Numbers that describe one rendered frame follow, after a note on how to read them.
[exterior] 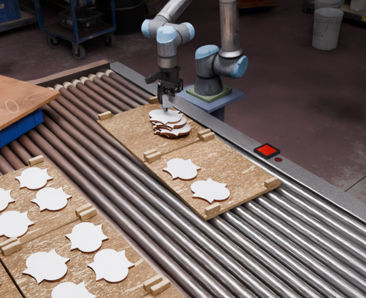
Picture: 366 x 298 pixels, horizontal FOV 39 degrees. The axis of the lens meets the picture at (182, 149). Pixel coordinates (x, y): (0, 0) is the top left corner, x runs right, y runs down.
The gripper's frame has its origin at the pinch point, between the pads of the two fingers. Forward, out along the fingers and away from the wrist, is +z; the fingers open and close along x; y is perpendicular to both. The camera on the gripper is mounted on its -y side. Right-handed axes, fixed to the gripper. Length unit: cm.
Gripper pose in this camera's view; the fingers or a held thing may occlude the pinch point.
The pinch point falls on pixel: (164, 108)
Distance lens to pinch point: 219.8
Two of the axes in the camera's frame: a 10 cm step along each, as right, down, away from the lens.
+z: 0.2, 8.4, 5.4
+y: 8.7, 2.5, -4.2
